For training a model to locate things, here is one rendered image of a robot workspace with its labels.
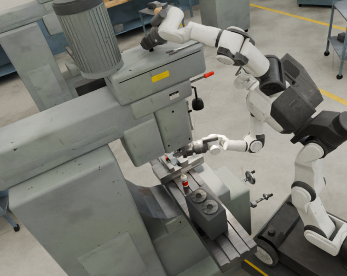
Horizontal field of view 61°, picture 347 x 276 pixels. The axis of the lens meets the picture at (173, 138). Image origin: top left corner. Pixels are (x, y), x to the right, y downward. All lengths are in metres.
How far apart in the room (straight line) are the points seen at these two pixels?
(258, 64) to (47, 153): 1.00
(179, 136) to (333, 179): 2.05
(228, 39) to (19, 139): 0.97
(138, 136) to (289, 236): 1.25
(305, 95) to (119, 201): 1.06
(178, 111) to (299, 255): 1.20
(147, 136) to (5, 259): 2.44
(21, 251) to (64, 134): 2.28
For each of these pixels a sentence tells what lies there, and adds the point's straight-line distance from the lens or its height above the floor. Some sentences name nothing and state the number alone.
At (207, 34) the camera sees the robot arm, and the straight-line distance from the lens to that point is 1.20.
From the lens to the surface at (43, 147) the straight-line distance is 1.44.
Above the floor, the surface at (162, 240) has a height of 0.69.
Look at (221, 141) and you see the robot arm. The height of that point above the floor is 1.21.
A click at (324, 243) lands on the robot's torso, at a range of 2.04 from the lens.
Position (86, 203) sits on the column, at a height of 1.38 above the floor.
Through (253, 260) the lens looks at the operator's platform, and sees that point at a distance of 2.29.
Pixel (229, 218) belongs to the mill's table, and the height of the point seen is 0.93.
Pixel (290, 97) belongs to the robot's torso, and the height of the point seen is 1.60.
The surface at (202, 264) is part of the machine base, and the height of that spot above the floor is 0.20.
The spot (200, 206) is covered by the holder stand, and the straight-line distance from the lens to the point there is 1.67.
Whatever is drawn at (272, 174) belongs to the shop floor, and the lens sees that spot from 3.31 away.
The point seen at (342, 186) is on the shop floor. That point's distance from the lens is 3.31.
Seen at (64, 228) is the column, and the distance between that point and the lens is 1.61.
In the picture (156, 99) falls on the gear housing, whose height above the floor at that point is 1.70.
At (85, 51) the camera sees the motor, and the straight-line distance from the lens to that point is 1.32.
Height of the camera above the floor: 2.43
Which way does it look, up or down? 38 degrees down
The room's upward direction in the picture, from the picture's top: 14 degrees counter-clockwise
